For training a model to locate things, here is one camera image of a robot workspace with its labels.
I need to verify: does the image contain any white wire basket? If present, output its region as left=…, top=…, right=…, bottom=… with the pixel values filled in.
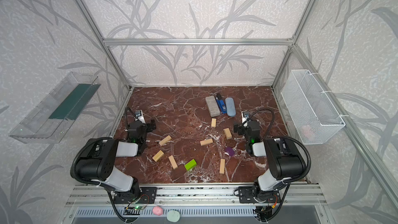
left=282, top=69, right=346, bottom=145

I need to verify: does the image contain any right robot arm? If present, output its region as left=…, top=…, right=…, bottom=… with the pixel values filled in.
left=233, top=120, right=312, bottom=199

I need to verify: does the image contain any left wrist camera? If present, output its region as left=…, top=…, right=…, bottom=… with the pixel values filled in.
left=134, top=110, right=146, bottom=123

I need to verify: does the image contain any purple block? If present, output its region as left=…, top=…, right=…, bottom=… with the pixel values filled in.
left=224, top=147, right=235, bottom=157

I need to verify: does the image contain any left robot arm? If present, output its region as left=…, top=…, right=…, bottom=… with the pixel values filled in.
left=70, top=120, right=157, bottom=198

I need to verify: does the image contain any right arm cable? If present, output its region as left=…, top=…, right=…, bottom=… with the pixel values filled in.
left=245, top=108, right=312, bottom=184

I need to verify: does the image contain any green block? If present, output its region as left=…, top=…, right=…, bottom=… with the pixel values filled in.
left=184, top=159, right=197, bottom=171

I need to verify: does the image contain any pink putty blob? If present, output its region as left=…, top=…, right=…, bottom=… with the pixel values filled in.
left=152, top=206, right=164, bottom=216

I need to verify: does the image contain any pink object in basket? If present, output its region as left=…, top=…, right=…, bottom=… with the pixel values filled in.
left=301, top=125, right=315, bottom=141

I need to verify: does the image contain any aluminium mounting rail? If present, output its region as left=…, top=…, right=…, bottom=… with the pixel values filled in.
left=65, top=182, right=327, bottom=207

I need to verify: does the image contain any light blue glasses case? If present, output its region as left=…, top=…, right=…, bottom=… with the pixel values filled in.
left=225, top=97, right=236, bottom=117

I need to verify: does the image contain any pale green putty blob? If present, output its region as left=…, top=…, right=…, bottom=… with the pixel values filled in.
left=166, top=210, right=180, bottom=223

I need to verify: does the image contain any clear plastic wall tray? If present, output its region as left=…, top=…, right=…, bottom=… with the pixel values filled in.
left=9, top=72, right=101, bottom=144

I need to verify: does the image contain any grey glasses case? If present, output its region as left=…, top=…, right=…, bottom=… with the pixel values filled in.
left=205, top=95, right=221, bottom=118

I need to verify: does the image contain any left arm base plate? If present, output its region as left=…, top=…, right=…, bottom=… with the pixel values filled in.
left=113, top=187, right=158, bottom=204

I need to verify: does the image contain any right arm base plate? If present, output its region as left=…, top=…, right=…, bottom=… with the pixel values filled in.
left=237, top=185, right=281, bottom=204

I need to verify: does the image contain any ribbed wood block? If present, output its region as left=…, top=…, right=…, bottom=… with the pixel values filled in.
left=211, top=118, right=217, bottom=128

